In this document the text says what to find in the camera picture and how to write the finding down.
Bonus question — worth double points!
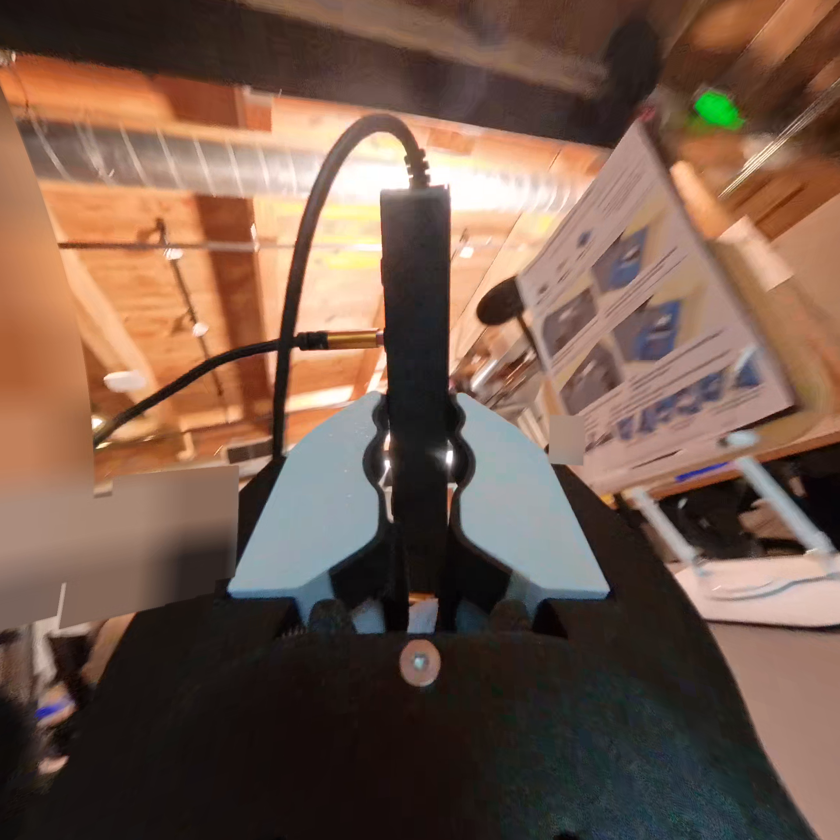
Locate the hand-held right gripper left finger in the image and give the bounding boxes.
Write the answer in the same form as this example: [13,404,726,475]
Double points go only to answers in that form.
[226,391,395,603]

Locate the black hub cable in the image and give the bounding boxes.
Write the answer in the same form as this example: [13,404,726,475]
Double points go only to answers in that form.
[271,113,432,460]

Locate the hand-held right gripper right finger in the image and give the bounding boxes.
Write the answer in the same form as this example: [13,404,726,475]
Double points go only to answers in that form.
[449,391,611,603]

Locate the instruction sheet on stand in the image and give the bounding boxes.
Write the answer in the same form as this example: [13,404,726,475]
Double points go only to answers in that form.
[591,157,840,500]

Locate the black gold-plug usb cable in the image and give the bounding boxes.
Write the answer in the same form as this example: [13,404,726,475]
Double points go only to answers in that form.
[92,328,388,450]

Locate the silver ventilation duct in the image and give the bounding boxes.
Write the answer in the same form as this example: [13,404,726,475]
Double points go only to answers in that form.
[18,121,572,221]

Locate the green exit sign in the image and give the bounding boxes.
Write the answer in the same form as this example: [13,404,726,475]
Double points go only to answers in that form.
[689,85,749,132]

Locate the black microphone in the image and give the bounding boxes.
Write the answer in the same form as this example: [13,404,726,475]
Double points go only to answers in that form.
[476,276,549,371]

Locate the printed instruction sheet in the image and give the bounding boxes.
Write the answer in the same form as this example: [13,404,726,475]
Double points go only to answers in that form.
[515,121,798,476]

